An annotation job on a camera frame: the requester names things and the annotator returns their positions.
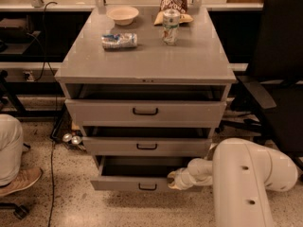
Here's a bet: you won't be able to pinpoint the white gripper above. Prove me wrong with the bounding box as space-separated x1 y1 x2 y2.
167 168 196 190

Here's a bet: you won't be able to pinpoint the grey bottom drawer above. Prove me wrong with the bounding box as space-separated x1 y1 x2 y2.
91 155 191 192

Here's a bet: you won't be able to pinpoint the grey drawer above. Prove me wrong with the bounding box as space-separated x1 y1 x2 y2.
65 99 226 128
83 137 211 157
91 155 191 192

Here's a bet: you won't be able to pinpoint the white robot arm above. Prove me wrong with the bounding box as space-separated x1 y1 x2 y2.
168 138 298 227

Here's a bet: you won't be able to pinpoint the grey drawer cabinet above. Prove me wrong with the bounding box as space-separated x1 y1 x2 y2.
54 5 237 182

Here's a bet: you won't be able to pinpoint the grey middle drawer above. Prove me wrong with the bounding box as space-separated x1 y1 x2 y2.
83 137 211 157

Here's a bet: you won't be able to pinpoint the grey top drawer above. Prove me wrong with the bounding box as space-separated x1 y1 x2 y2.
65 99 226 128

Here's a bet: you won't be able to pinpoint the black office chair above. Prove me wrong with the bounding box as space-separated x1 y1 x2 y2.
220 0 303 169

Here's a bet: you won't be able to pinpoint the tan sneaker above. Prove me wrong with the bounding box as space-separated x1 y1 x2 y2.
0 167 43 197

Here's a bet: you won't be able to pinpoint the black chair base left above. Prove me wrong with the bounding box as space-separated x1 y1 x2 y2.
0 202 29 219

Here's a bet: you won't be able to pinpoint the clear plastic water bottle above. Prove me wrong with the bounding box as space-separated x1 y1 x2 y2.
162 9 180 44

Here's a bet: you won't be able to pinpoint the person leg beige trousers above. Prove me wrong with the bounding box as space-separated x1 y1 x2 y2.
0 114 24 186

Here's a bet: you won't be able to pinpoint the beige paper bowl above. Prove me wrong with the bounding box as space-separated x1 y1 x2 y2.
106 6 139 26

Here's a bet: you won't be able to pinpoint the brown chip bag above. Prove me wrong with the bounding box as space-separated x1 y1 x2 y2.
154 0 193 26

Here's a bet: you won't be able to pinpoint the black power cable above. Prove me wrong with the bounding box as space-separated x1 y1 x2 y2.
26 1 60 227

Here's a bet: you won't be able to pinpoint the wall power outlet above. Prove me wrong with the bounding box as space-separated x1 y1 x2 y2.
24 71 35 81

